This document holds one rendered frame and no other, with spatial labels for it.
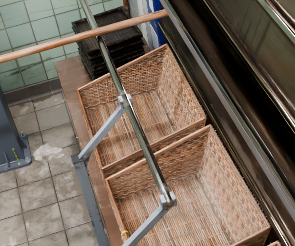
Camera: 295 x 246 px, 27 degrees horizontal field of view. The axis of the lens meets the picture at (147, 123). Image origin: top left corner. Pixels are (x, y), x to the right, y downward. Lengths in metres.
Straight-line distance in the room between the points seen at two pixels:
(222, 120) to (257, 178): 0.31
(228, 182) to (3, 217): 1.52
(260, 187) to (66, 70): 1.53
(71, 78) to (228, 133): 1.21
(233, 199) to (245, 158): 0.23
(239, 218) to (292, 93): 0.83
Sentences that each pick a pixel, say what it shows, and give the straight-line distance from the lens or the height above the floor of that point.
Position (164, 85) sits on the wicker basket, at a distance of 2.93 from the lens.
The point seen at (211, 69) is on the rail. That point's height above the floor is 1.44.
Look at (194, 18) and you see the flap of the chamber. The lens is 2.03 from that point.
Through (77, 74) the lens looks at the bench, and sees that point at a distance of 3.23.
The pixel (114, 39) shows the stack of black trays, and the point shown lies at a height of 0.85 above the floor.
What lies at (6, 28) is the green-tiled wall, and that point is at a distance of 3.77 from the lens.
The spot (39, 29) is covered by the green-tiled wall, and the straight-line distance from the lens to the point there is 3.81.
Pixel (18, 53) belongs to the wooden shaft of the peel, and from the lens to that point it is 2.41.
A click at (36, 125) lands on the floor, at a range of 3.88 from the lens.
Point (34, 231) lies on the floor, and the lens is 3.33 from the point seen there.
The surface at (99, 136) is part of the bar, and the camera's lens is 2.20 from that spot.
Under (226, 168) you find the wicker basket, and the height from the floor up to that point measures 0.80.
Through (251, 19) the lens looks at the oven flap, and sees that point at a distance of 1.78.
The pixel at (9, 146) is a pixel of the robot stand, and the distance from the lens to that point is 3.59.
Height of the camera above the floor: 2.57
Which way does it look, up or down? 44 degrees down
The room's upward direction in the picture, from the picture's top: 10 degrees counter-clockwise
